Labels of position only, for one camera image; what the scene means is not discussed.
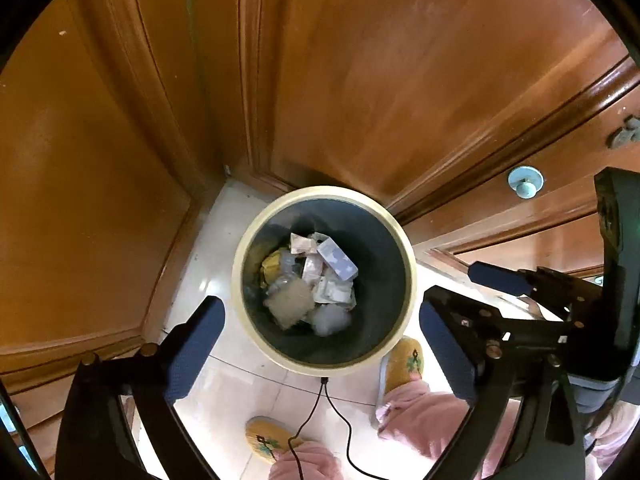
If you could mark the yellow packet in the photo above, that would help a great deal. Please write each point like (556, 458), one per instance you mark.
(272, 265)

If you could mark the person's right leg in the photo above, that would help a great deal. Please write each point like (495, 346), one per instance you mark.
(425, 415)

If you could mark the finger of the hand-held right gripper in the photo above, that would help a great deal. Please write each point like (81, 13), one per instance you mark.
(480, 317)
(500, 280)

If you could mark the yellow slipper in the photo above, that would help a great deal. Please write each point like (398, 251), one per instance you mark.
(270, 440)
(402, 365)

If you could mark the wooden cabinet door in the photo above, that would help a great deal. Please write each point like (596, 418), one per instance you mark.
(100, 160)
(560, 160)
(375, 60)

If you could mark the round cream-rimmed trash bin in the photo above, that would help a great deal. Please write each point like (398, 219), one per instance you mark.
(380, 260)

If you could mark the grey metal hook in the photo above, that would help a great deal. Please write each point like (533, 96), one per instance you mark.
(625, 132)

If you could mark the pink wrapper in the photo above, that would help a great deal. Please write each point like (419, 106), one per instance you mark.
(302, 244)

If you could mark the pale blue cabinet knob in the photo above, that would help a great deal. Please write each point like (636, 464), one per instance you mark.
(525, 182)

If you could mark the person's right forearm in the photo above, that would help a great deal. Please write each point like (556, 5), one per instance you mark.
(617, 435)

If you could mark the person's left leg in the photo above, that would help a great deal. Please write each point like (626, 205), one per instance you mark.
(305, 462)

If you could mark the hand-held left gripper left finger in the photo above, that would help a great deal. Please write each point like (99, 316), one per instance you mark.
(192, 350)

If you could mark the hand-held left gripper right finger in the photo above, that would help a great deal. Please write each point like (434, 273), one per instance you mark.
(445, 355)

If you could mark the person's leg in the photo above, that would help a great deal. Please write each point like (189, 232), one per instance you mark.
(305, 462)
(425, 415)

